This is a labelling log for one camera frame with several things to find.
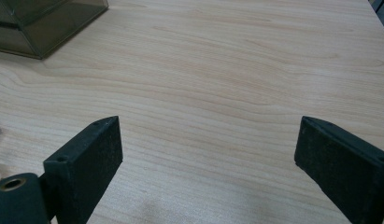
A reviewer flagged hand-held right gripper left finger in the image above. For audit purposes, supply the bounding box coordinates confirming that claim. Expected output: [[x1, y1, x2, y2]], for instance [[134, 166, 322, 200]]
[[43, 115, 123, 224]]

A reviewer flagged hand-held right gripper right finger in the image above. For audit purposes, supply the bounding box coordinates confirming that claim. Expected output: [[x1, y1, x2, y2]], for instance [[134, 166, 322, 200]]
[[293, 115, 384, 224]]

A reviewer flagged smoky transparent drawer organizer box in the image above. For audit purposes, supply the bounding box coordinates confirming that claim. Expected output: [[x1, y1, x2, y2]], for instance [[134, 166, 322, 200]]
[[0, 0, 109, 60]]

